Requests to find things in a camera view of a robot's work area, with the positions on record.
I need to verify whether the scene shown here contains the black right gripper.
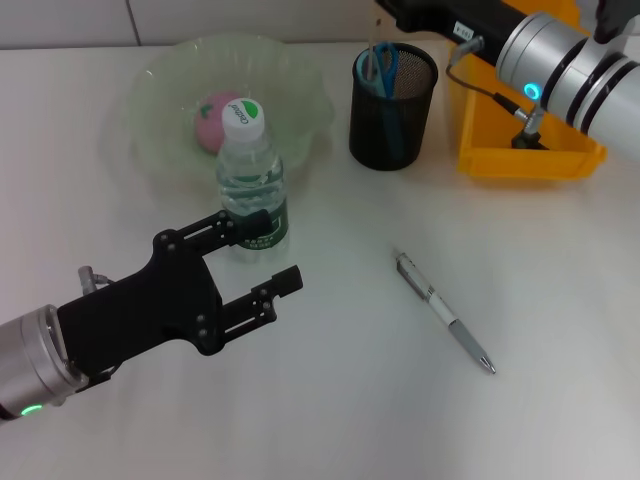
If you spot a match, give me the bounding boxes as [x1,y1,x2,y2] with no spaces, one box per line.
[374,0,531,65]

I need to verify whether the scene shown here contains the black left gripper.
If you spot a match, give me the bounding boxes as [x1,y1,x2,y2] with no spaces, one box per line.
[57,209,304,387]

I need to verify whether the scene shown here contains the blue teal scissors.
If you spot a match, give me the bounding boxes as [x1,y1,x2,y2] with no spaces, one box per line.
[357,42,407,157]

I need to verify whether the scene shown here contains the clear green-label water bottle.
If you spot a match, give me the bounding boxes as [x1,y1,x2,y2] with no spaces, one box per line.
[215,97,291,264]

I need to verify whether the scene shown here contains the white grey ballpoint pen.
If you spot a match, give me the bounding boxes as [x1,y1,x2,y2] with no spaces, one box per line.
[393,248,498,375]

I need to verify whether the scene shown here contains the black mesh pen holder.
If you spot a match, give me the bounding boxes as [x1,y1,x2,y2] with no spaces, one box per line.
[348,42,440,173]

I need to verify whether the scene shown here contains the pink toy peach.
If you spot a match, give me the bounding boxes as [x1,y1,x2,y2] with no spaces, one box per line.
[194,91,237,154]

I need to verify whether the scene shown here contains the translucent green fruit plate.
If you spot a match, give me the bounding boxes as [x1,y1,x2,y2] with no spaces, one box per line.
[102,33,336,191]

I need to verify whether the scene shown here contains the yellow plastic bin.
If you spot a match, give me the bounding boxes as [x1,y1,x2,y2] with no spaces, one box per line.
[446,29,609,181]

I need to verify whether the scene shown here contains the silver cable connector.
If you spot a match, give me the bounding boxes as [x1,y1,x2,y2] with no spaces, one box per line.
[451,34,486,60]
[77,266,115,297]

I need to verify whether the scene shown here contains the black plug cable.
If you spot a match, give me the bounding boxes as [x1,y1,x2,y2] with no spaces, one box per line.
[445,49,545,135]
[74,364,121,396]

